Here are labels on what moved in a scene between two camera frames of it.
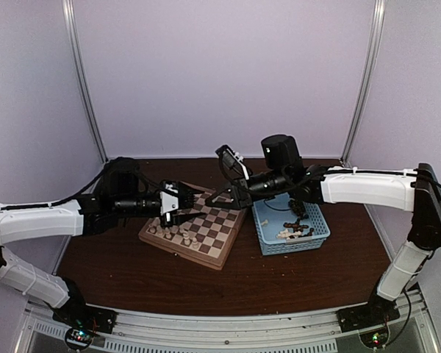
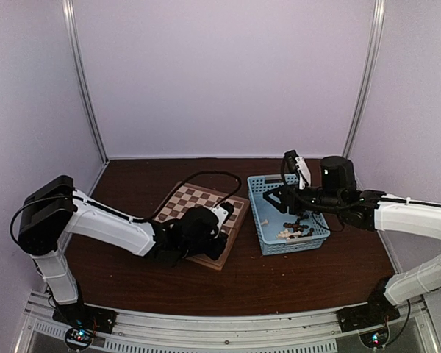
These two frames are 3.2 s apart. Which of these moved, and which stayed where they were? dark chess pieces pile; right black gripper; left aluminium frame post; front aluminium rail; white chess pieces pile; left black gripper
Moved: left black gripper; right black gripper
Stayed: front aluminium rail; white chess pieces pile; left aluminium frame post; dark chess pieces pile
